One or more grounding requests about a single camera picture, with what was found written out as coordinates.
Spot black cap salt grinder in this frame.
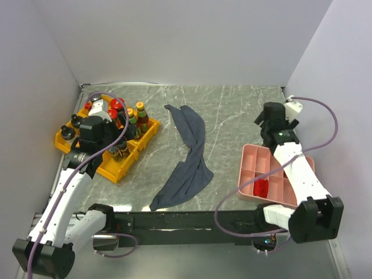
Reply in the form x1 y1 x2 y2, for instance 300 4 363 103
70 114 84 129

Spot red lid sauce jar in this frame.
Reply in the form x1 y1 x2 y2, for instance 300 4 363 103
110 98 125 112
108 109 122 128

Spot small black pepper bottle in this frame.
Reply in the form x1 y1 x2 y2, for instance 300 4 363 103
108 145 123 162
117 141 130 158

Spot red label sauce bottle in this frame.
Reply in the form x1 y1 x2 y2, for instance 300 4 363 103
127 108 141 140

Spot green label sauce bottle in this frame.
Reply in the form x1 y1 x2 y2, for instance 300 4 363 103
136 102 149 133

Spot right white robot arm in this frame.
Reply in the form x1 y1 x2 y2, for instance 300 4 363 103
254 101 344 244

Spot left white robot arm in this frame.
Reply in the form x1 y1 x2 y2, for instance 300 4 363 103
12 114 134 278

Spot yellow compartment bin tray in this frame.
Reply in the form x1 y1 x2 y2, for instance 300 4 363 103
55 107 161 183

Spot pink compartment tray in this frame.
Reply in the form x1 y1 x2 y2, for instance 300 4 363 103
237 144 316 209

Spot red packet in tray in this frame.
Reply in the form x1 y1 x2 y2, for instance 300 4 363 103
253 179 269 198

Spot dark blue cloth towel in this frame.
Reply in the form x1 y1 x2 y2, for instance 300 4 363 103
149 104 214 212

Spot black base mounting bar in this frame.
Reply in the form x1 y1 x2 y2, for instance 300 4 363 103
80 202 280 252

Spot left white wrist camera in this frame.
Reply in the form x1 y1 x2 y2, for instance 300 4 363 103
88 99 112 121

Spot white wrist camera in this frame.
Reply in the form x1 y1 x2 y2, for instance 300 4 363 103
88 99 112 121
284 95 303 122

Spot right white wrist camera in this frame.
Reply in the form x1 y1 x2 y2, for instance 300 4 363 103
284 95 303 122

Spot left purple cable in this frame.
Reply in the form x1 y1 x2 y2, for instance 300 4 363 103
27 91 139 279

